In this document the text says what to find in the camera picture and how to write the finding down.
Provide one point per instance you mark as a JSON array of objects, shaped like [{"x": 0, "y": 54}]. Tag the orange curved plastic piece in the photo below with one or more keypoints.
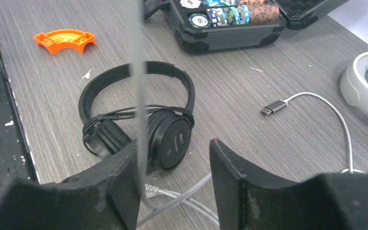
[{"x": 58, "y": 40}]

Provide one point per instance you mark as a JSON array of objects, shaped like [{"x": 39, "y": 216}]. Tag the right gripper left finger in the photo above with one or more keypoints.
[{"x": 102, "y": 197}]

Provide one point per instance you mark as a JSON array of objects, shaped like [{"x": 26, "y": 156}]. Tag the black poker chip case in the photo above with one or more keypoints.
[{"x": 201, "y": 26}]

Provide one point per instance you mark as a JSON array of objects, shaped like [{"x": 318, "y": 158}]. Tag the black wired headphones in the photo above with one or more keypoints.
[{"x": 165, "y": 131}]

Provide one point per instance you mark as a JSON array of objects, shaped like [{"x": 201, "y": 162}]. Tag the white grey headphones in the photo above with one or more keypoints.
[{"x": 138, "y": 71}]

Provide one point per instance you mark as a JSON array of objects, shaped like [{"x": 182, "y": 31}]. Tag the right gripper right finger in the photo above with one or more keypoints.
[{"x": 251, "y": 198}]

